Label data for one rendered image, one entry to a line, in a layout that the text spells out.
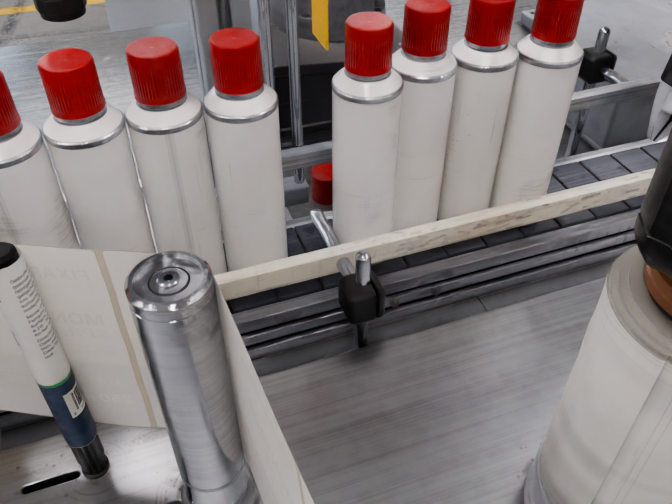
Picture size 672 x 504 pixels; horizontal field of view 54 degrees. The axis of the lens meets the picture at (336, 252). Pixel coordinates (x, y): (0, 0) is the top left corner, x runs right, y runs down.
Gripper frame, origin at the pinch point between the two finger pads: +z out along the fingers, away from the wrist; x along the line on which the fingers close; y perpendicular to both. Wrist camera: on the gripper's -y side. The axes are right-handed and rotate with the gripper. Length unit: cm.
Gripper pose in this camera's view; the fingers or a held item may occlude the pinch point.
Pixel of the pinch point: (654, 124)
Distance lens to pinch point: 71.4
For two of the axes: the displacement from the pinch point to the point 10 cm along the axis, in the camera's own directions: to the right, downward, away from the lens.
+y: 3.4, 6.3, -7.0
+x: 8.1, 1.7, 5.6
